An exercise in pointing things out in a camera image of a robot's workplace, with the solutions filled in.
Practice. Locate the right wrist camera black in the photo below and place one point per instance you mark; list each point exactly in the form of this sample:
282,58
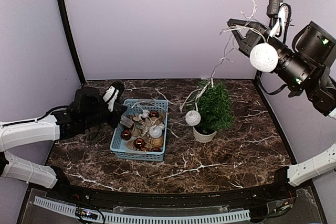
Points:
273,8

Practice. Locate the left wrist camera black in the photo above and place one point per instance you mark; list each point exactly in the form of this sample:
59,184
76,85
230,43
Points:
115,91

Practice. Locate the white textured tree pot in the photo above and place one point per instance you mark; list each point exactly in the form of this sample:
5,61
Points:
203,137

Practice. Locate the small circuit board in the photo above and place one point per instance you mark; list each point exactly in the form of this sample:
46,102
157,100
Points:
84,214

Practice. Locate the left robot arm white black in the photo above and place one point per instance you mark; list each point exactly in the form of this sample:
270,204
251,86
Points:
89,109

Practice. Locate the light blue plastic basket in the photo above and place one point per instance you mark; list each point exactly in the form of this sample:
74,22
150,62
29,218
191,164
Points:
136,106

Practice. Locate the black front rail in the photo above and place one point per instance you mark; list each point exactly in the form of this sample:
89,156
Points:
249,197

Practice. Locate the left black frame post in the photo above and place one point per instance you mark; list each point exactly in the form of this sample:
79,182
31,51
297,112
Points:
70,41

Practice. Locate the black frame post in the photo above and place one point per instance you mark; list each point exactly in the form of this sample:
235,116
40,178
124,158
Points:
277,23
70,41

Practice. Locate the white cotton boll sprig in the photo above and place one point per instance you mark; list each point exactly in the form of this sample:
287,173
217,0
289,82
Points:
140,117

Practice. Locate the white woven ball light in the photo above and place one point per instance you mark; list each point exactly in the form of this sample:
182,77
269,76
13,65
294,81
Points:
264,57
155,132
192,118

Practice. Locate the copper shiny bauble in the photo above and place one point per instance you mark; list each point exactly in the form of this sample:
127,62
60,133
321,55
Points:
155,149
139,143
154,114
126,135

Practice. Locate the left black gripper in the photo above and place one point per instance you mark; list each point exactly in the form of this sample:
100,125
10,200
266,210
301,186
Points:
119,109

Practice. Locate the clear plastic battery box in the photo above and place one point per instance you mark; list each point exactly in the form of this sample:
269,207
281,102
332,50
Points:
125,121

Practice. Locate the small green christmas tree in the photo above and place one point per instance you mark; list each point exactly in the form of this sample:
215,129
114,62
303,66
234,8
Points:
215,109

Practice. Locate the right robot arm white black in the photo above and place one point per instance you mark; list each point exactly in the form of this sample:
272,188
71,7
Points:
305,67

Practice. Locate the right black frame post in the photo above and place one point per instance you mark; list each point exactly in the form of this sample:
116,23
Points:
277,23

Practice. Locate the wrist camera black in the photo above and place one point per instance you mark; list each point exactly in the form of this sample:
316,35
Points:
115,91
273,8

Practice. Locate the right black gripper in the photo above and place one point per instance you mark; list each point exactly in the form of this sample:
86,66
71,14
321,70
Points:
254,36

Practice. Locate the burlap ribbon bow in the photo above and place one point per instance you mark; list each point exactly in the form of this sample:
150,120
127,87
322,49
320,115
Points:
135,134

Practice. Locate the white slotted cable duct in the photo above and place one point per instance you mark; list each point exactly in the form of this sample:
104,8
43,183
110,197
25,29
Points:
141,215

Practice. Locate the beige twine ball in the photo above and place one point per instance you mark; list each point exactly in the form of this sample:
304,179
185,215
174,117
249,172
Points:
157,142

